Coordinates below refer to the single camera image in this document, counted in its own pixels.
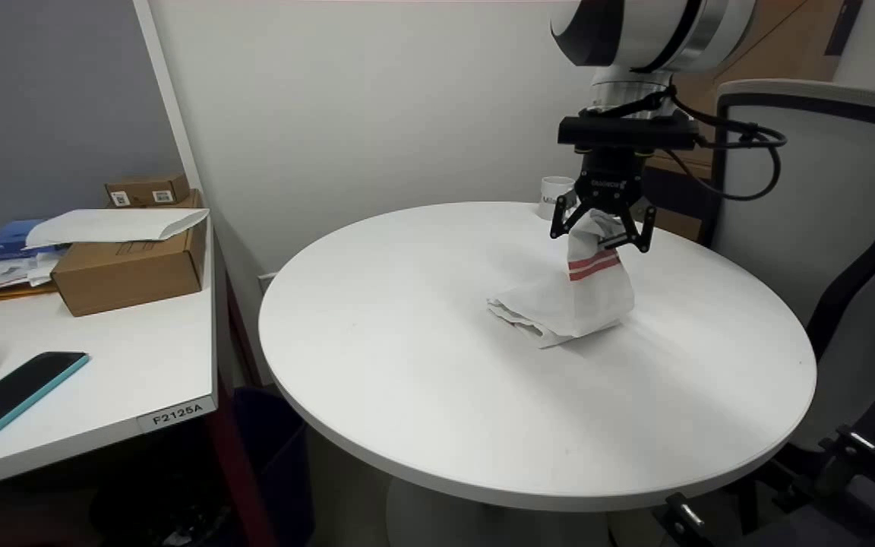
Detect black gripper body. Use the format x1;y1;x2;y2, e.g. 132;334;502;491
573;149;644;216

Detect white red-striped kitchen towel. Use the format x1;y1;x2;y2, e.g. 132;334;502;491
490;214;635;345

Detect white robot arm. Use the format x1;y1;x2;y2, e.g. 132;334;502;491
549;0;757;252

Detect white mug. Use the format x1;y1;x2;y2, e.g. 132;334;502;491
539;174;573;223

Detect grey mesh office chair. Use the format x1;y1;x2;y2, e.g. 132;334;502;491
708;78;875;446

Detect brown cardboard sheet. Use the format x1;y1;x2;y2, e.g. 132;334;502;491
647;0;851;239

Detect round white table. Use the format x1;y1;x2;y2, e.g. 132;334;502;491
257;201;817;513

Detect small brown cardboard box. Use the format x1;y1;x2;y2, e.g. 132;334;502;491
107;174;198;211

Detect white side desk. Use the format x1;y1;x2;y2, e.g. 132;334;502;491
0;227;219;481

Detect white envelope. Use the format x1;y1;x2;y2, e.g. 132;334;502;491
24;211;207;248

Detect large brown cardboard box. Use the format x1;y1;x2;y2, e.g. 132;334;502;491
50;227;207;316

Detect blue box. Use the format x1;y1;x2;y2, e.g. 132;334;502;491
0;218;34;262

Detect teal case smartphone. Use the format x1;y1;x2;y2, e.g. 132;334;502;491
0;352;92;430

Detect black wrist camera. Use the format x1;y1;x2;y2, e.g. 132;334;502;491
558;114;700;152

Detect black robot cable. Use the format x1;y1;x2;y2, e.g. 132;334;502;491
597;81;790;202

